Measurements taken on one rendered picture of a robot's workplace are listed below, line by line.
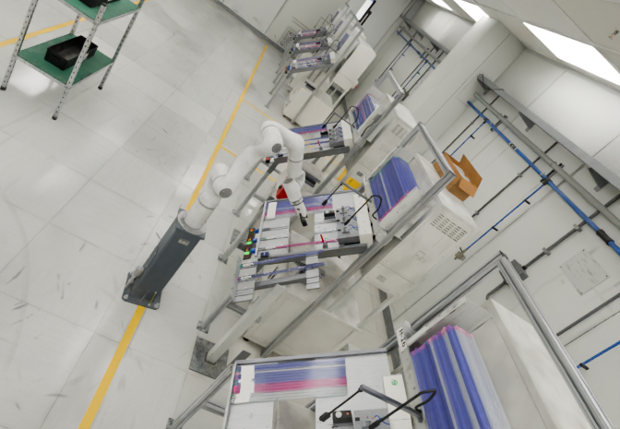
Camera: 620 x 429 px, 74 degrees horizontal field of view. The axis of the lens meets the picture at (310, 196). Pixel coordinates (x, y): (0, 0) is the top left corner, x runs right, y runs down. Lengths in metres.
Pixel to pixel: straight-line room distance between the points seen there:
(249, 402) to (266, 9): 9.82
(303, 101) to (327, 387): 5.66
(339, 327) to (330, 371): 1.10
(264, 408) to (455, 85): 4.61
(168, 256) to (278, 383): 1.12
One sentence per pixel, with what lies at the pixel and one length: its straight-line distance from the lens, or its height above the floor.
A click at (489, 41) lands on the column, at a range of 5.69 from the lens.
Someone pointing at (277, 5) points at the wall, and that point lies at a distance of 10.94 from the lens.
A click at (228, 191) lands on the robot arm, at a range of 2.33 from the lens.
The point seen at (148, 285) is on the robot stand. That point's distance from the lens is 2.92.
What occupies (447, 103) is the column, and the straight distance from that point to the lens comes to 5.74.
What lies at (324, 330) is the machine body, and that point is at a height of 0.46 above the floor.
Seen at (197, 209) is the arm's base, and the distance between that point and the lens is 2.49.
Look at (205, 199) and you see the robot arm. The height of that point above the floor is 0.93.
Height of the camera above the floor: 2.29
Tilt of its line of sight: 25 degrees down
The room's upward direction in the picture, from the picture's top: 41 degrees clockwise
